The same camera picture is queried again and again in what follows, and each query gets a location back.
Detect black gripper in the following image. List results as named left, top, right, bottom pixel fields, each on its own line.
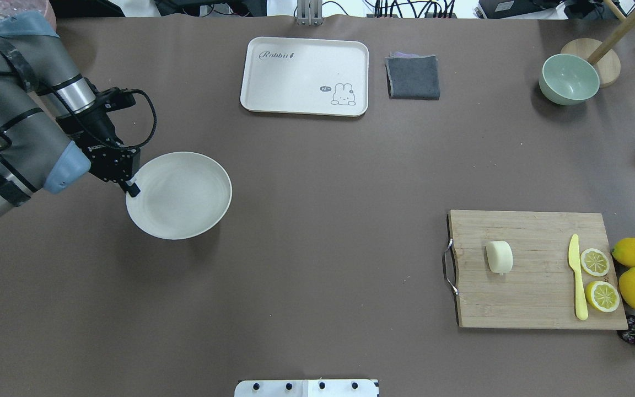
left=56, top=87, right=141, bottom=198

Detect cream round plate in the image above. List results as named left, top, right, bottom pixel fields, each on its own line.
left=126, top=152, right=233, bottom=240

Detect white steamed bun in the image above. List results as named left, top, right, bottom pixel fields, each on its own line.
left=485, top=240, right=513, bottom=275

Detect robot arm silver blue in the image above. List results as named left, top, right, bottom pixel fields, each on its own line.
left=0, top=11, right=143, bottom=217

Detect cream rabbit tray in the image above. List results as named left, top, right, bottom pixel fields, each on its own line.
left=240, top=37, right=369, bottom=116

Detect grey folded cloth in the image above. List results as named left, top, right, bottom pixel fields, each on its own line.
left=385, top=52, right=441, bottom=100

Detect bamboo cutting board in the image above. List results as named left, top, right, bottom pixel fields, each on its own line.
left=443, top=210, right=627, bottom=330

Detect mint green bowl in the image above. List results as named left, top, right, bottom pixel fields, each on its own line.
left=539, top=53, right=601, bottom=106

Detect yellow plastic knife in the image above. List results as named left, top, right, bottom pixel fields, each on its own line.
left=567, top=234, right=589, bottom=321

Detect lemon half near knife tip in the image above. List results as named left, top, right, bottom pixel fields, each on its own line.
left=580, top=248, right=612, bottom=277

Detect wooden cup tree stand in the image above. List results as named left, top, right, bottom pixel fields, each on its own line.
left=561, top=1, right=635, bottom=88

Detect white camera pillar with base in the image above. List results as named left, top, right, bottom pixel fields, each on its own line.
left=234, top=379, right=380, bottom=396

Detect aluminium frame post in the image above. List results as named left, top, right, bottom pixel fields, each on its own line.
left=295, top=0, right=324, bottom=26

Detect lemon half near knife handle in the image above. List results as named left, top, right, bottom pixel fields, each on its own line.
left=584, top=281, right=621, bottom=313

